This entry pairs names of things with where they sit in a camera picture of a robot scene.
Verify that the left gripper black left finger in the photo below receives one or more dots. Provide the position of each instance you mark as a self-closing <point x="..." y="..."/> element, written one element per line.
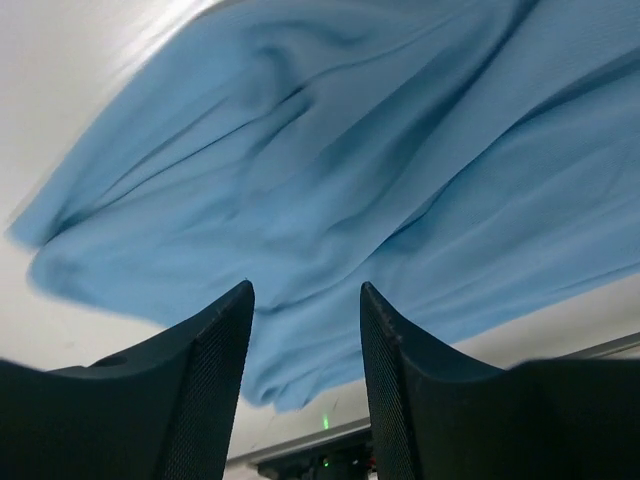
<point x="161" y="409"/>

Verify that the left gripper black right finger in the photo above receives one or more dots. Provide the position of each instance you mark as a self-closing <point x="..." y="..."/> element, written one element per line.
<point x="437" y="413"/>

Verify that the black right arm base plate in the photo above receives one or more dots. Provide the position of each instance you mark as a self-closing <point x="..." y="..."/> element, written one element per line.
<point x="349" y="457"/>

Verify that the light blue mesh shorts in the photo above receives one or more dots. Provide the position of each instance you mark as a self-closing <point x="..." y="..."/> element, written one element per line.
<point x="475" y="160"/>

